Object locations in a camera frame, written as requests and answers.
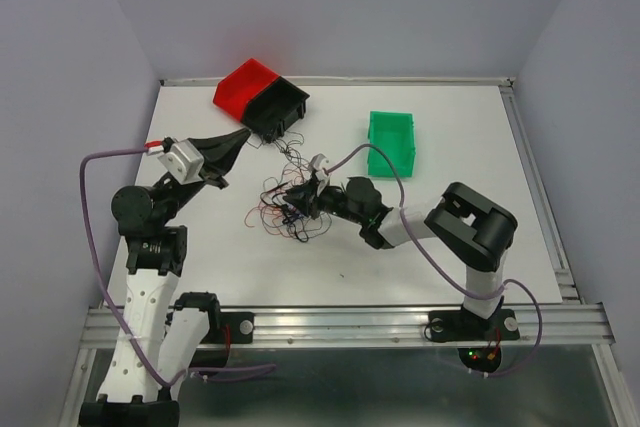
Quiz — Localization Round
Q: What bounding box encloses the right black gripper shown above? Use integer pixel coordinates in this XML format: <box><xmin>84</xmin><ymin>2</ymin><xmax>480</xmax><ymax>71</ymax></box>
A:
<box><xmin>281</xmin><ymin>177</ymin><xmax>366</xmax><ymax>225</ymax></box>

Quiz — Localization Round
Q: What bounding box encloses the aluminium front rail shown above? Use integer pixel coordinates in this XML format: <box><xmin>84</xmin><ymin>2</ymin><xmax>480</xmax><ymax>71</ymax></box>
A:
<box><xmin>79</xmin><ymin>302</ymin><xmax>614</xmax><ymax>348</ymax></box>

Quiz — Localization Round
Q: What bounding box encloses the green plastic bin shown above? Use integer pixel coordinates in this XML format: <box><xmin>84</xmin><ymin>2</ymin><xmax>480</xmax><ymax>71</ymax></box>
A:
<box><xmin>368</xmin><ymin>111</ymin><xmax>416</xmax><ymax>178</ymax></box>

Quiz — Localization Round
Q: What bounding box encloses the purple camera cable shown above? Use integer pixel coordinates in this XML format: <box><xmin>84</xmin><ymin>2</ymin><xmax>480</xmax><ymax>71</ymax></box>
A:
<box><xmin>327</xmin><ymin>143</ymin><xmax>544</xmax><ymax>381</ymax></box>
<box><xmin>79</xmin><ymin>146</ymin><xmax>277</xmax><ymax>382</ymax></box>

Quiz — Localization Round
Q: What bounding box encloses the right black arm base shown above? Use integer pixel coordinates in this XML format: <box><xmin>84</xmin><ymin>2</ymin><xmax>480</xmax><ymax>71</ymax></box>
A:
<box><xmin>424</xmin><ymin>308</ymin><xmax>520</xmax><ymax>343</ymax></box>

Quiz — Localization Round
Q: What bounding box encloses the black plastic bin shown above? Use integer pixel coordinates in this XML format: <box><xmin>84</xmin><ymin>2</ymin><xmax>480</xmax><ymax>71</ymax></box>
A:
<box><xmin>241</xmin><ymin>77</ymin><xmax>310</xmax><ymax>143</ymax></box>

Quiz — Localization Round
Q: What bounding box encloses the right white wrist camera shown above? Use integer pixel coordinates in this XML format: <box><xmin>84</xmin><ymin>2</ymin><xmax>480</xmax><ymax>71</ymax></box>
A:
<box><xmin>309</xmin><ymin>153</ymin><xmax>330</xmax><ymax>182</ymax></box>

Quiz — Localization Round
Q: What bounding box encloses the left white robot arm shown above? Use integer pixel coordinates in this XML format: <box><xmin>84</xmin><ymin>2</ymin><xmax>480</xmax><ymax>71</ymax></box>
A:
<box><xmin>78</xmin><ymin>128</ymin><xmax>251</xmax><ymax>426</ymax></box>

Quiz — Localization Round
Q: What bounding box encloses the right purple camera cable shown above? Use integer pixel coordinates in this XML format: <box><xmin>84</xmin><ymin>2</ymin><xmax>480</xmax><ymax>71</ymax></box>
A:
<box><xmin>327</xmin><ymin>143</ymin><xmax>544</xmax><ymax>381</ymax></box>

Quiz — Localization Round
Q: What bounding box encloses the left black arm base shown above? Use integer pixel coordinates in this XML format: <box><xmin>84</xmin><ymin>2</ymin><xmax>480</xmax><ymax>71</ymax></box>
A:
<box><xmin>170</xmin><ymin>292</ymin><xmax>255</xmax><ymax>347</ymax></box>

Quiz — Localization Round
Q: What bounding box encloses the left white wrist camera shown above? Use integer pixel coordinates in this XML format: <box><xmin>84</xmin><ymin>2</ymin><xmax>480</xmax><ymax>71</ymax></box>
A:
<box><xmin>158</xmin><ymin>137</ymin><xmax>204</xmax><ymax>185</ymax></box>

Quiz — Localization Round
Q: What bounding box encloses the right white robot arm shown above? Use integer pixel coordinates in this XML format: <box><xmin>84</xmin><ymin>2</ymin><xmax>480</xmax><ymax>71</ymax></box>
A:
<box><xmin>284</xmin><ymin>177</ymin><xmax>518</xmax><ymax>337</ymax></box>

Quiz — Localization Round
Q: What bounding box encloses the wire bundle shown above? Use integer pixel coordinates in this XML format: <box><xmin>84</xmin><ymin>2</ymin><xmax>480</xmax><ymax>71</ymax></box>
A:
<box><xmin>242</xmin><ymin>129</ymin><xmax>346</xmax><ymax>244</ymax></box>

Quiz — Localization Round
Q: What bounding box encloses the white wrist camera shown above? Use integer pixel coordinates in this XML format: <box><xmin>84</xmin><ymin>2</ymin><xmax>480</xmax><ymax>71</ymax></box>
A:
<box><xmin>309</xmin><ymin>153</ymin><xmax>330</xmax><ymax>182</ymax></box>
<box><xmin>158</xmin><ymin>137</ymin><xmax>204</xmax><ymax>185</ymax></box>

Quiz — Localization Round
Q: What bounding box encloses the red plastic bin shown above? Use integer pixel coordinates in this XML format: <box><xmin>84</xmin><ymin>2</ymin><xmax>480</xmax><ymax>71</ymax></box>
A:
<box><xmin>212</xmin><ymin>58</ymin><xmax>279</xmax><ymax>122</ymax></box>

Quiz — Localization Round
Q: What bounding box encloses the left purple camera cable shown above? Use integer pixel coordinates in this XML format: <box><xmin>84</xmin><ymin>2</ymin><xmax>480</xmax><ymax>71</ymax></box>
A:
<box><xmin>79</xmin><ymin>146</ymin><xmax>277</xmax><ymax>382</ymax></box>

